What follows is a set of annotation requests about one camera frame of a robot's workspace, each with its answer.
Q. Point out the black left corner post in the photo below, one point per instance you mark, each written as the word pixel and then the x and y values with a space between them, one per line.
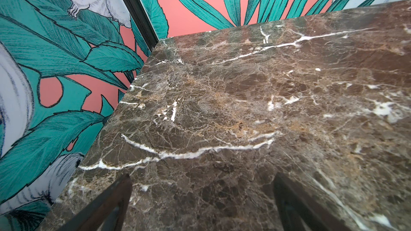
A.
pixel 143 23

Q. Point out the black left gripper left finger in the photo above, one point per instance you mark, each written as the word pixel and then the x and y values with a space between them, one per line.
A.
pixel 107 212

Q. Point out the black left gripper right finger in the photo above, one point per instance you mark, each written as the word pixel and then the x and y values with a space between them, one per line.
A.
pixel 297 209

